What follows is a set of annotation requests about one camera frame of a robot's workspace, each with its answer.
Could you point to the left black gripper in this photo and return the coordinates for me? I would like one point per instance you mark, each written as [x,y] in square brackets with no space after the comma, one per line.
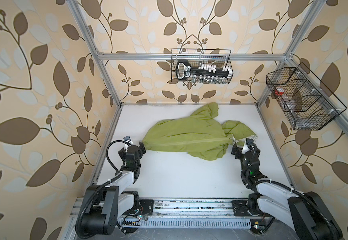
[141,150]

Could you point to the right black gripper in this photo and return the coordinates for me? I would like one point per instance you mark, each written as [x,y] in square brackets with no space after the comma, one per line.
[238,150]

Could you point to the green zip-up hooded jacket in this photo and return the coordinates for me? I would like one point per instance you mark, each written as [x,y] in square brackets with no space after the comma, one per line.
[198,135]

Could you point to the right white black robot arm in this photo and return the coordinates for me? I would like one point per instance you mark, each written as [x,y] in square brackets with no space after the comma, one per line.
[305,213]

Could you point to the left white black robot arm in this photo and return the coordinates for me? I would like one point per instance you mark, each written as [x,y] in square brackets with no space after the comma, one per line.
[104,204]

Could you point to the red-capped item in basket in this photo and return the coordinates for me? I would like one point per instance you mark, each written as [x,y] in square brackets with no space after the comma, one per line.
[278,91]

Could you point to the black tool set in basket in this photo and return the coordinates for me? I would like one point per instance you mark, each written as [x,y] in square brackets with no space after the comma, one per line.
[203,73]

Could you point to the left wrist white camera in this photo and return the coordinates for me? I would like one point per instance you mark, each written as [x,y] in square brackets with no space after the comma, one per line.
[127,139]

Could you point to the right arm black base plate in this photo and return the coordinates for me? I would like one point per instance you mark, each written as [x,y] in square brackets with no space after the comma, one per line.
[240,209]

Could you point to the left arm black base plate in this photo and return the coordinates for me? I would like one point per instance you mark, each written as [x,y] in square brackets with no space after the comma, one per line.
[145,207]

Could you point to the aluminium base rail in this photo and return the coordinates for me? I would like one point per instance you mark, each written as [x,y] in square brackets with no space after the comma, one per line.
[195,208]

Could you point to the black wire basket right wall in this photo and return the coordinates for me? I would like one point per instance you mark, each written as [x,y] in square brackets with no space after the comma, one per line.
[308,102]

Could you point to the black wire basket wall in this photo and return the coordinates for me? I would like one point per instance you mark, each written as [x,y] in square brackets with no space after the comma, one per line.
[308,102]
[216,57]

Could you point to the black wire basket back wall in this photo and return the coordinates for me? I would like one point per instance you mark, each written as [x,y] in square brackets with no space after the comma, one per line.
[216,57]

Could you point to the aluminium frame left post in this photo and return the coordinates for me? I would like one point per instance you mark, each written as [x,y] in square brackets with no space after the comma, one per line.
[76,13]

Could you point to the aluminium frame post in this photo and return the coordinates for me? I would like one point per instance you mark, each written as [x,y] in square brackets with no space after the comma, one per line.
[76,13]
[300,15]

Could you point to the aluminium frame right post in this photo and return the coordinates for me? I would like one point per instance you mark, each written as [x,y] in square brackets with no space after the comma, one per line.
[300,15]

